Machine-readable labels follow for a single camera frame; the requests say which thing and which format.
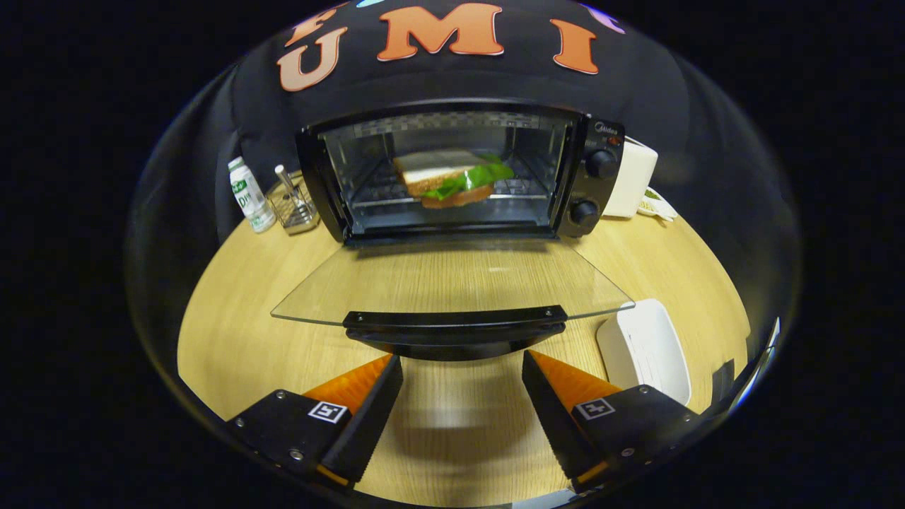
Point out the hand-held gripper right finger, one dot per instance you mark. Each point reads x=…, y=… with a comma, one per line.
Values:
x=553, y=420

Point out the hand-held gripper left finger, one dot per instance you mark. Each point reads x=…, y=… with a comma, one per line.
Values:
x=371, y=417

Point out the black toaster oven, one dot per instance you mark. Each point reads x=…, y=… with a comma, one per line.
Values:
x=601, y=194

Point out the lettuce sandwich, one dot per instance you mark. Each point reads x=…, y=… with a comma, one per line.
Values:
x=438, y=177

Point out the white pop-up toaster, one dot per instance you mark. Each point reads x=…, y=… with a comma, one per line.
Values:
x=633, y=180

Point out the white rectangular plate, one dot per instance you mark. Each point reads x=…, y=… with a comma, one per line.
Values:
x=647, y=346

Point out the white divided bean dish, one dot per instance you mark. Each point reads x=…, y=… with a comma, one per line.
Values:
x=654, y=201

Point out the white bottle green label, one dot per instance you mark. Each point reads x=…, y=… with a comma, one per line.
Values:
x=249, y=198

